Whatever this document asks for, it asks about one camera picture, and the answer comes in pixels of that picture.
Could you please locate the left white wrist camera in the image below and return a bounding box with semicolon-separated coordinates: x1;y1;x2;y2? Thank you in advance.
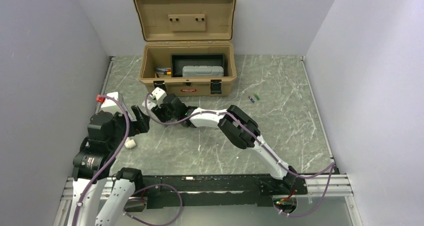
96;92;124;115

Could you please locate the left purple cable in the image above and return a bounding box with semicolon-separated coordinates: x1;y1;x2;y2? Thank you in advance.
71;94;183;226

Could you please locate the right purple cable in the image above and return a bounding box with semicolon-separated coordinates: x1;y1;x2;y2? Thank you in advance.
144;92;336;218

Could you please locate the tan plastic toolbox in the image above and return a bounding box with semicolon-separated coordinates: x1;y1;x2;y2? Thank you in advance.
133;0;237;97

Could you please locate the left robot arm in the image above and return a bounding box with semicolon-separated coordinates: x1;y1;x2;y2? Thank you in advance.
67;105;150;226

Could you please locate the black toolbox tray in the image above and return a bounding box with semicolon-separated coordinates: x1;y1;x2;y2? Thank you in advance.
170;53;228;78

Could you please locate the small white cylinder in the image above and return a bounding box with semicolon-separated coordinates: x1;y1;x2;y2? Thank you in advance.
124;138;137;149

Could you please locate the grey plastic case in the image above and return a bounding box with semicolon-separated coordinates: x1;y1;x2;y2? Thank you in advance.
182;65;224;78

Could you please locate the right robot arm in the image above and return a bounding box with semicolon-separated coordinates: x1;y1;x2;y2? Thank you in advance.
144;93;305;195

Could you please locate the orange handled tool in toolbox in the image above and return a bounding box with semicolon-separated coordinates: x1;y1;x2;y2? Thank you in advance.
154;67;172;78

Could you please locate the aluminium rail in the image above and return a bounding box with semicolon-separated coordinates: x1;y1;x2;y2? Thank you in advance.
61;174;354;201

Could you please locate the green AAA battery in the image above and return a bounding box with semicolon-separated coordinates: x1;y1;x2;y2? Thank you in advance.
254;93;260;101

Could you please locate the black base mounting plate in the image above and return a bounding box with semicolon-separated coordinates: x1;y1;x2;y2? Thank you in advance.
129;174;308;210

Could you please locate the purple cable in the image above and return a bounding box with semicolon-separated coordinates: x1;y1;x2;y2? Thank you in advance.
71;94;183;226
144;92;336;218

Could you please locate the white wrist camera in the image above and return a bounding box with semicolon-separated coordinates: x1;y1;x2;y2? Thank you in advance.
96;92;124;115
144;87;167;107

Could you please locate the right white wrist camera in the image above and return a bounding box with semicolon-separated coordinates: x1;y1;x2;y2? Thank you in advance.
144;87;167;107

